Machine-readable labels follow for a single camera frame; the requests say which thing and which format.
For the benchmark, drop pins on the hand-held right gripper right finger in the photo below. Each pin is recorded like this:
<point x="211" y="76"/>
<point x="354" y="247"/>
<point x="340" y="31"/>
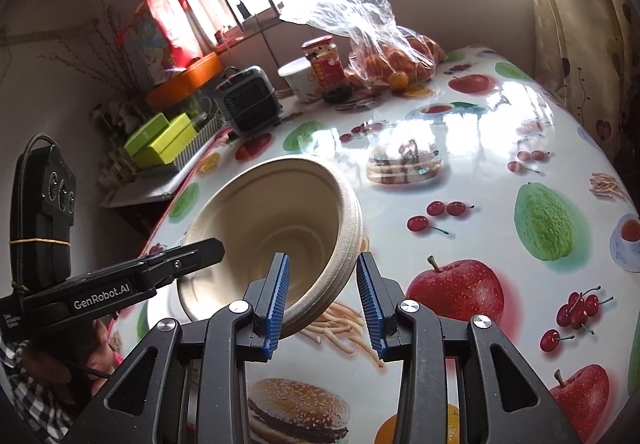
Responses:
<point x="370" y="304"/>

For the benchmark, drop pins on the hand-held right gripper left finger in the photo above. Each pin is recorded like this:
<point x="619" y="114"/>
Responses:
<point x="277" y="304"/>

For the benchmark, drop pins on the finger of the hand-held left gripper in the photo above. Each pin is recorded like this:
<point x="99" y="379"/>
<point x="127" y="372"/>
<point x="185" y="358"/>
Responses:
<point x="190" y="256"/>

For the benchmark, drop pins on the person's left forearm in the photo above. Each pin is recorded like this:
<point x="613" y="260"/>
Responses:
<point x="25" y="404"/>

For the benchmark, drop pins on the person's left hand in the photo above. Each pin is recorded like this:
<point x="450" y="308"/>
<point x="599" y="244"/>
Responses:
<point x="45" y="366"/>

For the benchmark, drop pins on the grey striped tray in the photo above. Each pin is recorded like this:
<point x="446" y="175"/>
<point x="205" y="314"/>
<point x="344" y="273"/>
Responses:
<point x="202" y="143"/>

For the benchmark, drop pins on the lime green box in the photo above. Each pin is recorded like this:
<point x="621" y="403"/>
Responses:
<point x="147" y="133"/>
<point x="172" y="141"/>

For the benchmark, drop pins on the fruit printed tablecloth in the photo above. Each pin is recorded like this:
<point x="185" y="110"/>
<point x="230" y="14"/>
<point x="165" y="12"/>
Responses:
<point x="475" y="173"/>

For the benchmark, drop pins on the small grey fan heater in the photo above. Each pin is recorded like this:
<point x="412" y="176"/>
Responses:
<point x="247" y="93"/>

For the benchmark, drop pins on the orange box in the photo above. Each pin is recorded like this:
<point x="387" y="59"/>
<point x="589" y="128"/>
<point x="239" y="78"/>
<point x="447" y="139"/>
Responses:
<point x="185" y="78"/>

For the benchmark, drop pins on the white plastic tub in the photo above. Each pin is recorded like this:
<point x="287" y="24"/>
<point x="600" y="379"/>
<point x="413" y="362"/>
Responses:
<point x="300" y="78"/>

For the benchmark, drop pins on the dry twigs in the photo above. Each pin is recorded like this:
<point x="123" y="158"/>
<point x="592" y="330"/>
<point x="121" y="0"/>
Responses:
<point x="95" y="53"/>

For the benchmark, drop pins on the colourful gift bag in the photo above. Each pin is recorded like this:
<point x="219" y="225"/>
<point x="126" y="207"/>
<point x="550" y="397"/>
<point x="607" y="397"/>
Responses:
<point x="155" y="33"/>

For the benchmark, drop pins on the glass jar with red label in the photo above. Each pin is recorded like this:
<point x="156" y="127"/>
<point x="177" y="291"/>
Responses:
<point x="327" y="68"/>

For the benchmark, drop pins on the clear bag of oranges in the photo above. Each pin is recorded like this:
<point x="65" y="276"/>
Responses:
<point x="370" y="38"/>

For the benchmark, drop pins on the cream patterned curtain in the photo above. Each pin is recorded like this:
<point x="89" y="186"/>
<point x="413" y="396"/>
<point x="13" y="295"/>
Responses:
<point x="580" y="48"/>

